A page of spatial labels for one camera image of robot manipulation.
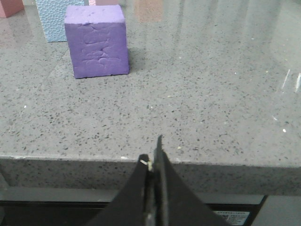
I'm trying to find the textured light blue foam cube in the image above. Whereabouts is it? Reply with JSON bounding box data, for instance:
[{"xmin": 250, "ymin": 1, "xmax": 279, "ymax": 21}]
[{"xmin": 35, "ymin": 0, "xmax": 85, "ymax": 42}]

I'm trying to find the purple foam cube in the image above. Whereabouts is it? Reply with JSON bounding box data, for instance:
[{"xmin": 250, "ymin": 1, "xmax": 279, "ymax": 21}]
[{"xmin": 64, "ymin": 5, "xmax": 129, "ymax": 79}]

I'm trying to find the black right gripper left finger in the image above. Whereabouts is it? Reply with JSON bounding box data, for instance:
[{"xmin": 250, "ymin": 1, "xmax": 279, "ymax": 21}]
[{"xmin": 86, "ymin": 154, "xmax": 149, "ymax": 226}]

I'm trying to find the light pink foam cube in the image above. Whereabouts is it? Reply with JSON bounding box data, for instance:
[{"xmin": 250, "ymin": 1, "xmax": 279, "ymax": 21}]
[{"xmin": 0, "ymin": 0, "xmax": 24, "ymax": 18}]

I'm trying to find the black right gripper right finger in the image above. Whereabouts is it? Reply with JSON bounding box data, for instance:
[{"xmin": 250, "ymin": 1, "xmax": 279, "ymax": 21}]
[{"xmin": 153, "ymin": 135, "xmax": 229, "ymax": 226}]

